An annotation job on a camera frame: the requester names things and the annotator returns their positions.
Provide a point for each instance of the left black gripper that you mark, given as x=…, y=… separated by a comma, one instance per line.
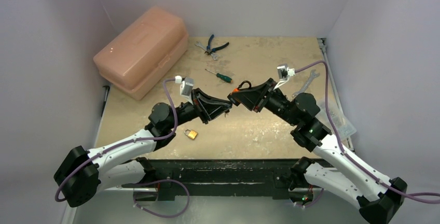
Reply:
x=206, y=107

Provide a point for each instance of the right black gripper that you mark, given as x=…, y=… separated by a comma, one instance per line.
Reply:
x=264, y=94

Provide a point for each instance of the orange padlock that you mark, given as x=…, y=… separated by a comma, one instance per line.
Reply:
x=242, y=86

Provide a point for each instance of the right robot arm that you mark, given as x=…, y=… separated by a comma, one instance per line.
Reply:
x=368, y=190

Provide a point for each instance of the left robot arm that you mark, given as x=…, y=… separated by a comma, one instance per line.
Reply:
x=82, y=172

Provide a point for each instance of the brass padlock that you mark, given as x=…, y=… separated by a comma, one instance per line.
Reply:
x=191, y=134

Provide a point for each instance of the small silver wrench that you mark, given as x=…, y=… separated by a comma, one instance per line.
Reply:
x=214, y=56

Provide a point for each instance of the large silver wrench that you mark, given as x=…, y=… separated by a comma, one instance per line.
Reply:
x=313, y=75

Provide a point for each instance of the pink plastic toolbox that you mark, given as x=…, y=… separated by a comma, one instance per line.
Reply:
x=137, y=59

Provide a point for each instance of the clear plastic screw box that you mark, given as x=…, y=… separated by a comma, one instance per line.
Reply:
x=344, y=127

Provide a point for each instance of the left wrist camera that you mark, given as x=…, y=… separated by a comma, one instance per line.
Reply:
x=186, y=86

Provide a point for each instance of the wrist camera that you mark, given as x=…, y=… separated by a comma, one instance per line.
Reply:
x=186, y=86
x=284, y=73

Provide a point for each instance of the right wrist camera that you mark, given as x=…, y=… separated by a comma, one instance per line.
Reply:
x=284, y=73

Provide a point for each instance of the green handled screwdriver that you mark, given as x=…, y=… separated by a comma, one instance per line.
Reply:
x=222, y=77

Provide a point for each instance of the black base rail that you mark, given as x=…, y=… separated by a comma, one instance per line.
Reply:
x=280, y=179

